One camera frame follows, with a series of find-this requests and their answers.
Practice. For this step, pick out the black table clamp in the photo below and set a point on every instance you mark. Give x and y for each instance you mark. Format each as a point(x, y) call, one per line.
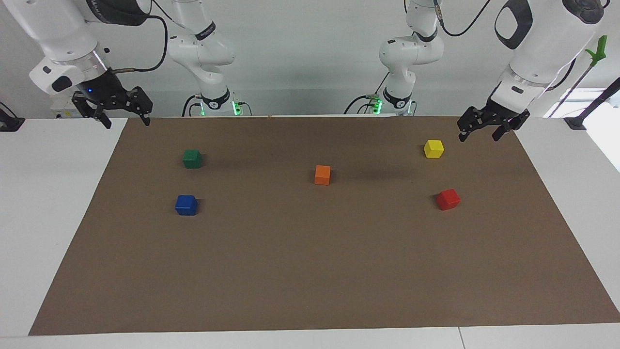
point(9, 125)

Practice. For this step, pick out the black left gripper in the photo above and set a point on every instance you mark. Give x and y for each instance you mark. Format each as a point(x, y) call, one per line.
point(501, 112)

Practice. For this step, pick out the brown paper mat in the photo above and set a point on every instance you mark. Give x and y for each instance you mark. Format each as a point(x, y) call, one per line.
point(310, 252)

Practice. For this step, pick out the orange cube block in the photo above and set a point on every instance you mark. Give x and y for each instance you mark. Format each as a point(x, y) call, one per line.
point(322, 175)

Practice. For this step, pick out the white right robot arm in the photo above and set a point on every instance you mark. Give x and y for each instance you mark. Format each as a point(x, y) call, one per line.
point(58, 34)

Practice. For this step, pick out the white power strip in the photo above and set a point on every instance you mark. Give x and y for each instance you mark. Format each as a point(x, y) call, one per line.
point(62, 110)

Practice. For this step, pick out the black clamp stand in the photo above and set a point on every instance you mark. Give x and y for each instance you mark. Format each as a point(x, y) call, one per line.
point(576, 122)

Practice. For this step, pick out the green tipped thin pole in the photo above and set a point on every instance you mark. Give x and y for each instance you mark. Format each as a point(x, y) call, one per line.
point(598, 51)

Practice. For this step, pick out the yellow cube block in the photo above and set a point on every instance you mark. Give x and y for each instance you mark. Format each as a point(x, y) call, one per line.
point(434, 149)

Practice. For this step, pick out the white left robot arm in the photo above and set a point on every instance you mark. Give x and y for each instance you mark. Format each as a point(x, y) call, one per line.
point(542, 43)

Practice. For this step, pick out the blue cube block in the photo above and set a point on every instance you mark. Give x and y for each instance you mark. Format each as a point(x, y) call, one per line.
point(186, 205)

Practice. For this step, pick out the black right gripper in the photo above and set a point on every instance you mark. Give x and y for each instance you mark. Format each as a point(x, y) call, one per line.
point(104, 89)

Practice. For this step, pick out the red cube block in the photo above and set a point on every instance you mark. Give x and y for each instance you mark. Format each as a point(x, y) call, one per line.
point(448, 199)

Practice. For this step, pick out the green cube block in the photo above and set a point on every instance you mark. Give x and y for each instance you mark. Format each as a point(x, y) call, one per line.
point(192, 159)

